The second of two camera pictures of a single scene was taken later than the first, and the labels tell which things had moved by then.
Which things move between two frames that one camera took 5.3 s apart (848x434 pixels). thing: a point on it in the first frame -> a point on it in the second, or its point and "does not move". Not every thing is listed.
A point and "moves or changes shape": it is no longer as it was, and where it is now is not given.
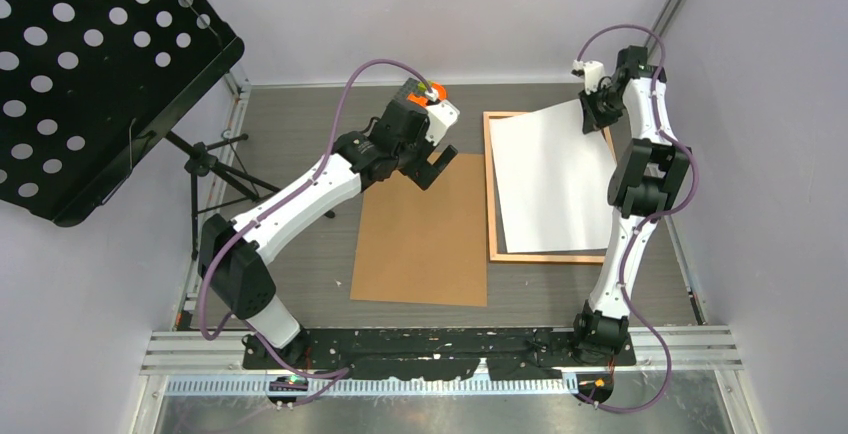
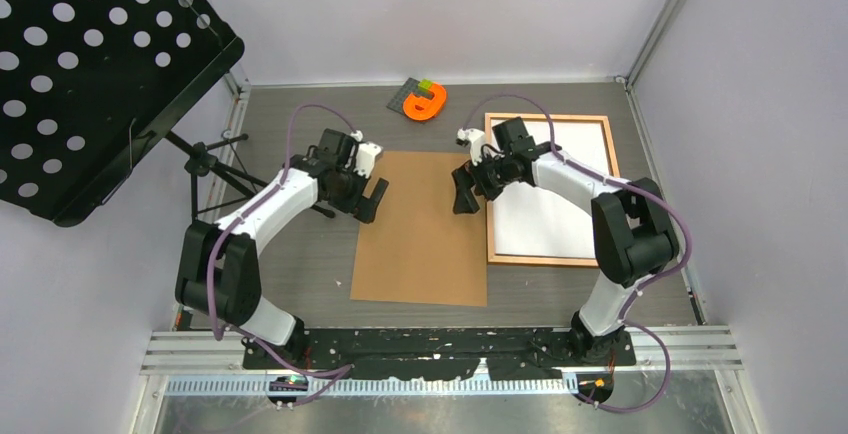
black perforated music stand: (101, 57) does not move
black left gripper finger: (439, 166) -> (366, 208)
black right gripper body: (602, 107) -> (493, 175)
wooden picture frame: (497, 244) moves or changes shape
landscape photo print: (553, 178) does not move
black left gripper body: (414, 158) -> (349, 192)
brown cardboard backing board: (424, 246) does not move
